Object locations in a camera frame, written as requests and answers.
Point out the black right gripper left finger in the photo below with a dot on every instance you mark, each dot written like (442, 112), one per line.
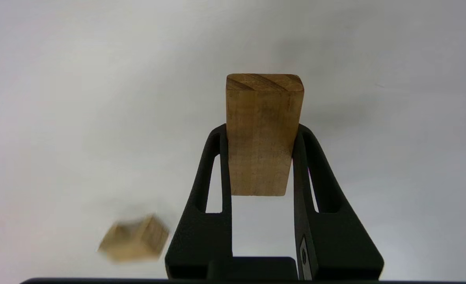
(201, 236)

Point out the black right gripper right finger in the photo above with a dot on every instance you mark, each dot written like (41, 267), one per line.
(335, 244)

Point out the arched wooden building block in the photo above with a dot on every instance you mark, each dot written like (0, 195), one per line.
(134, 238)

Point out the rectangular wooden building block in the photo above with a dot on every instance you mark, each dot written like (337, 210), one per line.
(262, 134)

